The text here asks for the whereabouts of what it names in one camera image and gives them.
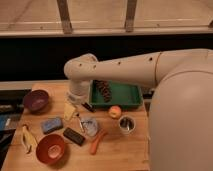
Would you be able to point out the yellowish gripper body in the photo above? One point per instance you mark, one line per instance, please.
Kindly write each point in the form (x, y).
(69, 110)

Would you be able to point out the black eraser block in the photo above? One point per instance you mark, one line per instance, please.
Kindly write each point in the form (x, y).
(74, 136)

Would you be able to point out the green plastic tray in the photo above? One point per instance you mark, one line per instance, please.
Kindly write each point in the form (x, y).
(124, 95)

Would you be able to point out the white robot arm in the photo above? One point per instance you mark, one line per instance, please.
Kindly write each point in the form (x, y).
(181, 110)

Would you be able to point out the small fork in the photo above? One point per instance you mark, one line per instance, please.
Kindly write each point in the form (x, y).
(80, 123)

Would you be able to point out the blue sponge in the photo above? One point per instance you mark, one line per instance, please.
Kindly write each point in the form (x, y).
(51, 125)

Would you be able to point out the orange carrot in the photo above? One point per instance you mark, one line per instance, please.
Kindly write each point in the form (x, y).
(96, 141)

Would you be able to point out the dark red grape bunch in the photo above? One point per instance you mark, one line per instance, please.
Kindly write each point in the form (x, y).
(104, 89)

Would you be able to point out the peach apple fruit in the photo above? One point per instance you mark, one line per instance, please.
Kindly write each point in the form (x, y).
(115, 112)

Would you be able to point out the red bowl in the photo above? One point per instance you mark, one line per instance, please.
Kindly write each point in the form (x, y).
(50, 149)

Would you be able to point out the yellow banana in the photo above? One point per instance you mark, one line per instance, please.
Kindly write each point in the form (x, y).
(28, 140)

